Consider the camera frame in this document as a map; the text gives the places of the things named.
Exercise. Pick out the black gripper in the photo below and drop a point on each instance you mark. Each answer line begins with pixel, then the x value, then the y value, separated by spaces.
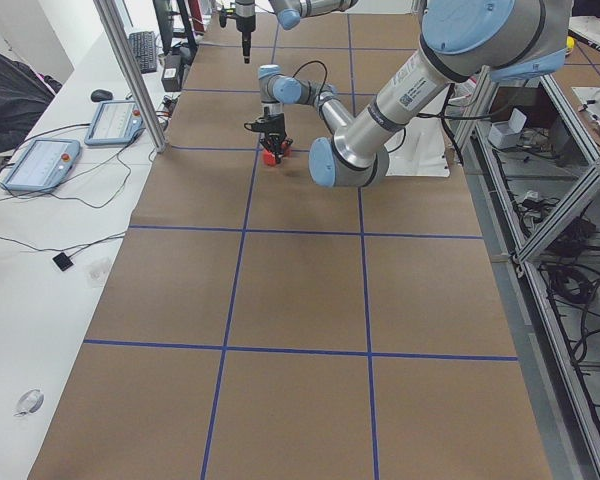
pixel 243 24
pixel 274 123

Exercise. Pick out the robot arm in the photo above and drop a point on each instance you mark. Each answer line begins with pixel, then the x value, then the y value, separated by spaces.
pixel 288 13
pixel 515 39

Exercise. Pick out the black power adapter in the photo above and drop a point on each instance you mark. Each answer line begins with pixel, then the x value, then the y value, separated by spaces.
pixel 171 75

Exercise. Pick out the black keyboard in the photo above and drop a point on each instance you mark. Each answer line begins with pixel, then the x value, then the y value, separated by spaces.
pixel 142 45

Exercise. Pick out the far teach pendant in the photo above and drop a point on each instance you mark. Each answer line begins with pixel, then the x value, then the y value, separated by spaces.
pixel 115 122

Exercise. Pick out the teach pendant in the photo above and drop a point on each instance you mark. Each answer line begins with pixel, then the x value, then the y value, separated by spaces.
pixel 43 166
pixel 115 122

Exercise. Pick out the black computer mouse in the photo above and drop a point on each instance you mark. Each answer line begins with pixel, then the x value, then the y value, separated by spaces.
pixel 100 95

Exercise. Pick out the near teach pendant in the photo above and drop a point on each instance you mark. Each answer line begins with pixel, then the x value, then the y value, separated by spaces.
pixel 43 166

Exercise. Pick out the seated person in black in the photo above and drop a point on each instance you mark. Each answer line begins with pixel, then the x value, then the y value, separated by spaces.
pixel 24 97

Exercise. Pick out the small black sensor pad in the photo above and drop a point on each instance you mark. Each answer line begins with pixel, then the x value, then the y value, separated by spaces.
pixel 62 261

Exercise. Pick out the clear tape roll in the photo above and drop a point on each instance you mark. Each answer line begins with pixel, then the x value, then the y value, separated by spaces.
pixel 29 402

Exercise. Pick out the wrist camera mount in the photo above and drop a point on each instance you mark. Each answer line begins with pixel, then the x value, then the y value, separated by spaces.
pixel 258 126
pixel 226 14

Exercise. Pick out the aluminium frame post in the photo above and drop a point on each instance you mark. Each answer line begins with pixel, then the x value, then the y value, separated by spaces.
pixel 116 34

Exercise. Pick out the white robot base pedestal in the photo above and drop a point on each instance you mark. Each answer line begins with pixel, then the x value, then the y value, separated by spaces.
pixel 419 150

